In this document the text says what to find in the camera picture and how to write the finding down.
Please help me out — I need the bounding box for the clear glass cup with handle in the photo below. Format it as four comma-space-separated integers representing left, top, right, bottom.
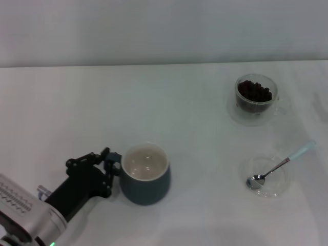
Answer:
235, 73, 292, 120

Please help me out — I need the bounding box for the steel spoon with blue handle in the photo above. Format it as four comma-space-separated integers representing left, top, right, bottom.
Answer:
245, 140, 316, 190

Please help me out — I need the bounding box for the dark blue ceramic mug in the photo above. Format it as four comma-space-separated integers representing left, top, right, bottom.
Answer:
107, 143, 172, 206

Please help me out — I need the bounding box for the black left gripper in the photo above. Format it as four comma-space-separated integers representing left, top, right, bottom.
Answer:
44, 147, 121, 222

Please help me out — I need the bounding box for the heap of coffee beans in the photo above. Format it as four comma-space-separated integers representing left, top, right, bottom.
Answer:
237, 79, 273, 113

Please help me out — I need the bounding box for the clear glass dish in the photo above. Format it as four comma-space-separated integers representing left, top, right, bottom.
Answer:
239, 153, 292, 199

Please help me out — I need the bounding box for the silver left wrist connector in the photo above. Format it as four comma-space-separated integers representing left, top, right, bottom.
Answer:
36, 185, 51, 202

